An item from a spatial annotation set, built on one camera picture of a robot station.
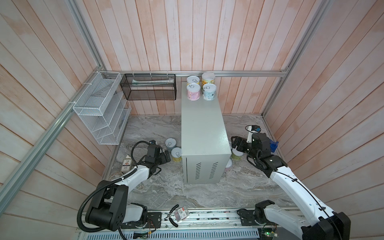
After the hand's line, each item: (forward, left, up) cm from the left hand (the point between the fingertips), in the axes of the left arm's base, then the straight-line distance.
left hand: (162, 157), depth 91 cm
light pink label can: (-6, -41, +1) cm, 41 cm away
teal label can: (+9, -5, +2) cm, 11 cm away
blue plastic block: (+9, -72, +1) cm, 73 cm away
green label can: (+1, -46, +2) cm, 46 cm away
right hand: (+3, -43, +17) cm, 47 cm away
